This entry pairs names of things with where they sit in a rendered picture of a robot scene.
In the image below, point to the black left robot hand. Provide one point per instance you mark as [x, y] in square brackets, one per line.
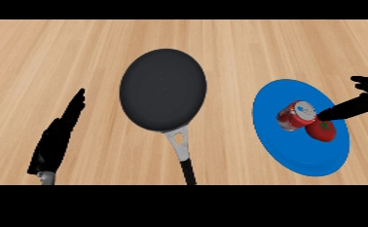
[54, 136]

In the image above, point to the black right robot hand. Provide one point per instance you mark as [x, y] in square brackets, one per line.
[346, 109]

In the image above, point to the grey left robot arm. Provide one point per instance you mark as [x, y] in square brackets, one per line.
[46, 178]

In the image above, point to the red tomato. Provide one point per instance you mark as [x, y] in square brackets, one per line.
[322, 131]

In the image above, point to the blue plate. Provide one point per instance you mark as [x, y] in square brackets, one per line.
[297, 146]

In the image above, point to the dark grey frying pan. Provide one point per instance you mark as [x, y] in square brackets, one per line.
[162, 89]

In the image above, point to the red can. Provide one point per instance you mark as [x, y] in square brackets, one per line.
[295, 115]

